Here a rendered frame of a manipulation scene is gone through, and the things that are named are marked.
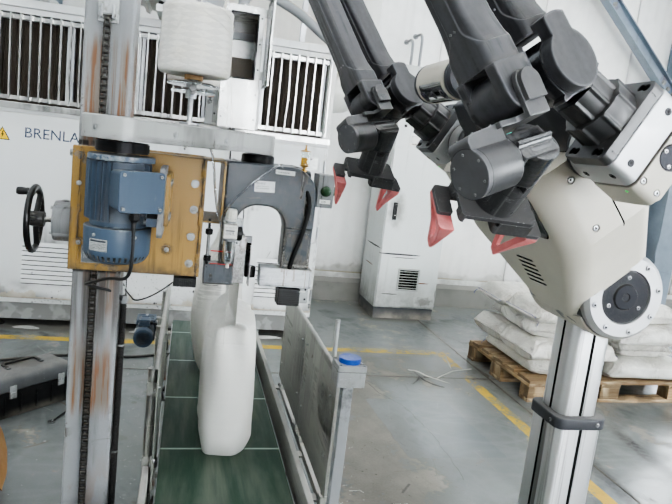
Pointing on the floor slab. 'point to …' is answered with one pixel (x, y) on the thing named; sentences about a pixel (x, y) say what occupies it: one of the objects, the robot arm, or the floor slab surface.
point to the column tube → (122, 97)
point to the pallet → (533, 384)
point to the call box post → (339, 445)
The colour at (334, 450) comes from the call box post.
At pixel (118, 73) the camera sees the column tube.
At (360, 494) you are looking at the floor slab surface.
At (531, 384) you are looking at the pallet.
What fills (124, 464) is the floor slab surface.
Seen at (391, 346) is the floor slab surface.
